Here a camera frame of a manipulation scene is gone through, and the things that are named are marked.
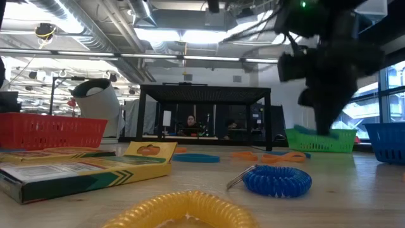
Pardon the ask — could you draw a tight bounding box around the red plastic basket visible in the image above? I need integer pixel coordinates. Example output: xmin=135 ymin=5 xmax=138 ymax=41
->
xmin=0 ymin=112 xmax=108 ymax=151

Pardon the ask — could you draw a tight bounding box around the blue silicone band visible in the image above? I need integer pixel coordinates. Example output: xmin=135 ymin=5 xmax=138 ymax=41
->
xmin=172 ymin=153 xmax=221 ymax=164
xmin=264 ymin=150 xmax=312 ymax=159

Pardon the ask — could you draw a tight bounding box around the suspended linear ceiling light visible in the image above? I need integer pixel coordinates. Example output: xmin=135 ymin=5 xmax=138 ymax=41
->
xmin=0 ymin=47 xmax=279 ymax=66

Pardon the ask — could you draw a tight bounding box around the yellow green crayon box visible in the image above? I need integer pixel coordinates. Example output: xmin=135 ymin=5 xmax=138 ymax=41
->
xmin=0 ymin=147 xmax=116 ymax=163
xmin=0 ymin=141 xmax=178 ymax=205

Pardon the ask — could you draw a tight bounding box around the black ceiling device yellow cable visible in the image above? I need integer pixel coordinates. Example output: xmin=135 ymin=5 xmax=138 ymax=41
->
xmin=34 ymin=22 xmax=58 ymax=41

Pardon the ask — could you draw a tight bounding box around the blue coil wristband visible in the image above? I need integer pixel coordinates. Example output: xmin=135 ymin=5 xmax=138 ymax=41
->
xmin=226 ymin=164 xmax=313 ymax=199

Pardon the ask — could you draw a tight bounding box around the black perforated metal desk riser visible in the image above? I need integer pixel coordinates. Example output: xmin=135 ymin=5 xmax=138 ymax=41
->
xmin=135 ymin=84 xmax=273 ymax=152

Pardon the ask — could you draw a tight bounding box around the silver ventilation duct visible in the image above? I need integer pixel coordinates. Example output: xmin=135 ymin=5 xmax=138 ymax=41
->
xmin=28 ymin=0 xmax=156 ymax=83

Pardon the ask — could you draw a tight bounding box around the grey cover sheet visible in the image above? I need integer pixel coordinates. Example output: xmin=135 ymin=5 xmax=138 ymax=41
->
xmin=123 ymin=99 xmax=158 ymax=137

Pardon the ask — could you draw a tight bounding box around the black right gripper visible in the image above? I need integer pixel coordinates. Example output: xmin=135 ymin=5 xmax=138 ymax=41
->
xmin=297 ymin=41 xmax=385 ymax=137

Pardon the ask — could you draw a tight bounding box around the black window frame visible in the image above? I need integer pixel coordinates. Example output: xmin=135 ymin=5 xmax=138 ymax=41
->
xmin=378 ymin=47 xmax=405 ymax=140

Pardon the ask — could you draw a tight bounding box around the black monitor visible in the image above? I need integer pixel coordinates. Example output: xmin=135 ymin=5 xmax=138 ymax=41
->
xmin=0 ymin=91 xmax=22 ymax=114

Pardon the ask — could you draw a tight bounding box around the blue plastic basket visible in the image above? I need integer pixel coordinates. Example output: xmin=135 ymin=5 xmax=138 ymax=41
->
xmin=363 ymin=122 xmax=405 ymax=165

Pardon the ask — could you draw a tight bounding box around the yellow coil wristband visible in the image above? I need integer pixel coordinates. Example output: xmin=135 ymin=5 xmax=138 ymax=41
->
xmin=101 ymin=189 xmax=260 ymax=228

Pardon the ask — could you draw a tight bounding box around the green plastic basket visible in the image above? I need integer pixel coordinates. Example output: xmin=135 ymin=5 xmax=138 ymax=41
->
xmin=284 ymin=126 xmax=358 ymax=154

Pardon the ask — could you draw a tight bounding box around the black metal stand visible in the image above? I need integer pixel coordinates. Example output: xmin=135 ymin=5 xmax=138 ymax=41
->
xmin=49 ymin=75 xmax=85 ymax=115

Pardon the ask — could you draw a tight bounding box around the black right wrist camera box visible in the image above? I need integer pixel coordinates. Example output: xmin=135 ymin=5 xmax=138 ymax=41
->
xmin=277 ymin=53 xmax=305 ymax=82

